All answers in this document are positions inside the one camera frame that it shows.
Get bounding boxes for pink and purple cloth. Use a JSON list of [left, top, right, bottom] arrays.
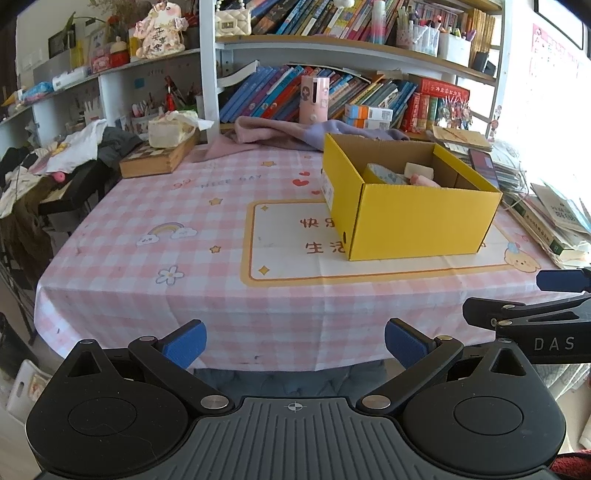
[[187, 115, 411, 164]]

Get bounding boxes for pink checked tablecloth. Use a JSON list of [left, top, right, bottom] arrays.
[[33, 143, 591, 372]]

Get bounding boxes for red fuzzy cloth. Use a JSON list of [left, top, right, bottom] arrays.
[[551, 450, 591, 480]]

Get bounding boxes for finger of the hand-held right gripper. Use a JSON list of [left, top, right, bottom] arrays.
[[462, 295, 591, 329], [536, 268, 591, 294]]

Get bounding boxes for pile of books and booklets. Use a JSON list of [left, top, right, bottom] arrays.
[[501, 180, 591, 271]]

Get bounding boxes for row of blue books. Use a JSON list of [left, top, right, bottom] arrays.
[[219, 65, 419, 125]]

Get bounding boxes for cream tissue pack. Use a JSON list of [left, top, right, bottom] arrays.
[[148, 110, 215, 149]]

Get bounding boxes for row of mixed colourful books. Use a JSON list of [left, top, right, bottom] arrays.
[[249, 0, 375, 42]]

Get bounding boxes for white quilted handbag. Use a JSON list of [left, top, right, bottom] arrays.
[[215, 0, 252, 37]]

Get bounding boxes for doll in pink dress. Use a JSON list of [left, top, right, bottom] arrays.
[[134, 2, 188, 60]]

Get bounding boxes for pile of papers and envelopes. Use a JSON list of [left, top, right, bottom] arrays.
[[431, 124, 527, 195]]

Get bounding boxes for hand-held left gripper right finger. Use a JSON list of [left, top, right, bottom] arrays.
[[357, 318, 539, 411]]

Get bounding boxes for yellow cardboard box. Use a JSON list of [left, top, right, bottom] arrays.
[[322, 133, 503, 262]]

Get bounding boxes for pen holder with markers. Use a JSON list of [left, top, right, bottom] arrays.
[[394, 4, 441, 57]]

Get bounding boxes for orange and white small boxes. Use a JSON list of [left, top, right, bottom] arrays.
[[344, 104, 394, 131]]

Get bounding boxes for wooden chess box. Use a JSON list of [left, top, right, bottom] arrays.
[[119, 131, 201, 179]]

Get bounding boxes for blue wipes packet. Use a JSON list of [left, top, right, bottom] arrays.
[[21, 82, 54, 102]]

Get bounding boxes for pink cylinder device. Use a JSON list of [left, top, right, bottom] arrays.
[[300, 75, 330, 124]]

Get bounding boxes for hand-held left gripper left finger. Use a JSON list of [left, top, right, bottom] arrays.
[[55, 319, 235, 412]]

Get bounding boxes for red books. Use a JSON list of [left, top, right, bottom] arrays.
[[399, 76, 471, 134]]

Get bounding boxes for white plastic board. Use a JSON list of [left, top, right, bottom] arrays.
[[4, 360, 51, 423]]

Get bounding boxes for white storage container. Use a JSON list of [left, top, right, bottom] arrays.
[[436, 28, 472, 68]]

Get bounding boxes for colourful foil decoration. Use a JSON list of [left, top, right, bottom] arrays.
[[436, 95, 472, 130]]

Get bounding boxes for yellow tape roll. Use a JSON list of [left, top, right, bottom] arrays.
[[362, 163, 409, 185]]

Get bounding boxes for wall poster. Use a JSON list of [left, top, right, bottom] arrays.
[[531, 23, 580, 93]]

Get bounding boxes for red jar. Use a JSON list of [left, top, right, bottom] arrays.
[[108, 41, 130, 68]]

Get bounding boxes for dark grey garment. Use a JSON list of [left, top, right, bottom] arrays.
[[95, 126, 144, 167]]

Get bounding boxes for white bookshelf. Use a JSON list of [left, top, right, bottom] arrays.
[[0, 0, 506, 153]]

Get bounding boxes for small black box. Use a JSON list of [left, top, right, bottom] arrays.
[[471, 51, 497, 77]]

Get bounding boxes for cream rectangular block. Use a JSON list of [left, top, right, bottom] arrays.
[[403, 161, 435, 180]]

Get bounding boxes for white garment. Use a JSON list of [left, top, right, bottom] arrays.
[[28, 119, 108, 176]]

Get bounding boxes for chair with piled clothes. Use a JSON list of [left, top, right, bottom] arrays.
[[0, 148, 116, 278]]

